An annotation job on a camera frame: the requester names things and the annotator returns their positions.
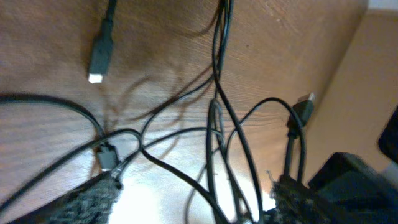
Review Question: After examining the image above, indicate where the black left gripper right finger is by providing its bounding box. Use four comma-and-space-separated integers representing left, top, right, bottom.
263, 176, 397, 224

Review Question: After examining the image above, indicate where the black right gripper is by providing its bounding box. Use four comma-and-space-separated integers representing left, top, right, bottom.
308, 152, 397, 205

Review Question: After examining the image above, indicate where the black USB-A cable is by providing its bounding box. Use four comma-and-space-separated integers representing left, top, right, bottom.
205, 91, 317, 224

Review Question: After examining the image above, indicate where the thin black cable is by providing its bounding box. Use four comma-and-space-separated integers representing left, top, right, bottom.
0, 0, 265, 224

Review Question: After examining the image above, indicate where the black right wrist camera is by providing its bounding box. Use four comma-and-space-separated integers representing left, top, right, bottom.
377, 108, 398, 163

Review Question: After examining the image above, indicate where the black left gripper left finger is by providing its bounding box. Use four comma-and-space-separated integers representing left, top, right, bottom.
11, 172, 123, 224

